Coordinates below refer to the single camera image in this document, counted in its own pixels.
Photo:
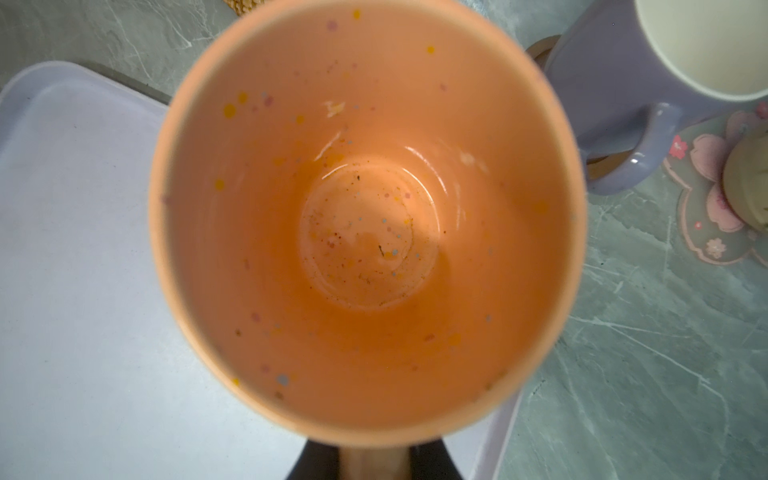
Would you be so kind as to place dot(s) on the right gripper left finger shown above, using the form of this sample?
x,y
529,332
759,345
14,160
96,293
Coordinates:
x,y
316,461

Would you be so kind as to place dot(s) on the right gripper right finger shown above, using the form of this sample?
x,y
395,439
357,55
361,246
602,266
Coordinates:
x,y
431,461

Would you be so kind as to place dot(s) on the orange mug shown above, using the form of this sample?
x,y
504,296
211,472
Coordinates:
x,y
369,220

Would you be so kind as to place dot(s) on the brown wooden round coaster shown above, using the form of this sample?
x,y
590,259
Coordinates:
x,y
596,167

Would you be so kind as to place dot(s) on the pink flower coaster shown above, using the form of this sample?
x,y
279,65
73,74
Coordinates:
x,y
695,161

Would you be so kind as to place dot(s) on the yellow mug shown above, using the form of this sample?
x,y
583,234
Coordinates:
x,y
745,178

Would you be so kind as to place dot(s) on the yellow rattan round coaster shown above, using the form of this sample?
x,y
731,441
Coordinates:
x,y
242,7

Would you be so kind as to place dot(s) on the lavender mug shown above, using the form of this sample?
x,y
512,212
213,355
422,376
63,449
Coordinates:
x,y
632,74

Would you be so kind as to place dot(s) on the lavender silicone tray mat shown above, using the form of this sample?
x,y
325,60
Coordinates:
x,y
97,381

